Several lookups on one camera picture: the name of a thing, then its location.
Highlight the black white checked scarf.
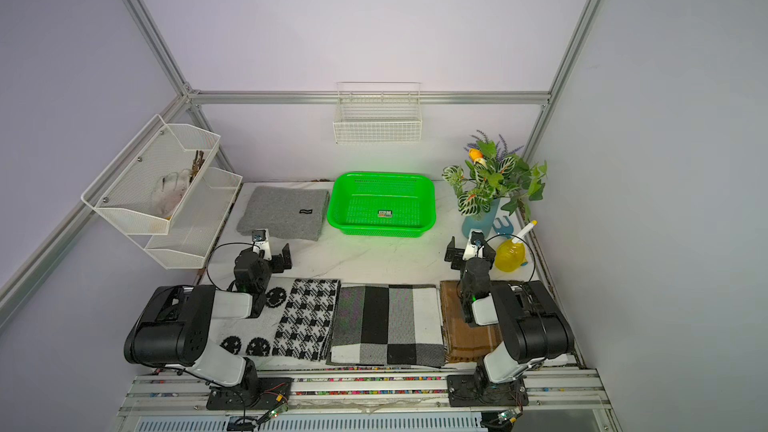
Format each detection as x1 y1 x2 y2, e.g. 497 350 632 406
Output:
328 284 446 368

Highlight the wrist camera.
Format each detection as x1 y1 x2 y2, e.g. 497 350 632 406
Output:
251 229 272 261
463 229 486 260

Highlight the white mesh shelf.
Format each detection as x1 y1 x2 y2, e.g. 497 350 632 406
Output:
81 115 220 236
144 167 242 269

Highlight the yellow spray bottle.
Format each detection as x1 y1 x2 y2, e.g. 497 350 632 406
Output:
494 220 538 273

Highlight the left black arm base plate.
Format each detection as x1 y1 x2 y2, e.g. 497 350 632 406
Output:
206 377 293 411

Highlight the white mesh lower shelf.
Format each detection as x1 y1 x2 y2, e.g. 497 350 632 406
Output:
144 167 242 269

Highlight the smiley houndstooth scarf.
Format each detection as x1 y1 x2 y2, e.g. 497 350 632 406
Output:
210 277 341 362

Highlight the clear plastic item in shelf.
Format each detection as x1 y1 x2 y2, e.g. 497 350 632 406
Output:
151 169 192 220

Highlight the white mesh upper shelf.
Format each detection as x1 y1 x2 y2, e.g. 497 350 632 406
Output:
81 115 220 236

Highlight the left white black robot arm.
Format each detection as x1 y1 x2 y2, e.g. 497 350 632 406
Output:
123 242 292 393

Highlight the brown plaid fringed scarf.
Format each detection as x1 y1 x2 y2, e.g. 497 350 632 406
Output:
439 280 502 363

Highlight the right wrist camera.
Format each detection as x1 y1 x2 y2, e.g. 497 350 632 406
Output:
463 229 486 260

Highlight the grey folded scarf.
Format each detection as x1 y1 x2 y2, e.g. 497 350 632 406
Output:
236 186 330 241

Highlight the artificial plant in blue vase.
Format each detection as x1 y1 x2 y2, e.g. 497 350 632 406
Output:
442 130 548 236

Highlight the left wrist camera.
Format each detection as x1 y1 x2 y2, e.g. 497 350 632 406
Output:
251 229 272 261

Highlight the white wire wall basket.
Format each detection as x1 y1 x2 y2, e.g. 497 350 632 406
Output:
333 82 423 145

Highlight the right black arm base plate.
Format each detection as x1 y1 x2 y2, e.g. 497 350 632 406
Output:
446 374 529 407

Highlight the small blue garden fork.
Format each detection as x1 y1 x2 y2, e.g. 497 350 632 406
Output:
493 216 515 237

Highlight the green plastic basket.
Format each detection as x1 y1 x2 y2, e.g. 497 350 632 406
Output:
327 172 437 238

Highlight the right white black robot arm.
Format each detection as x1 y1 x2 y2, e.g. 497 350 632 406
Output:
445 232 575 394

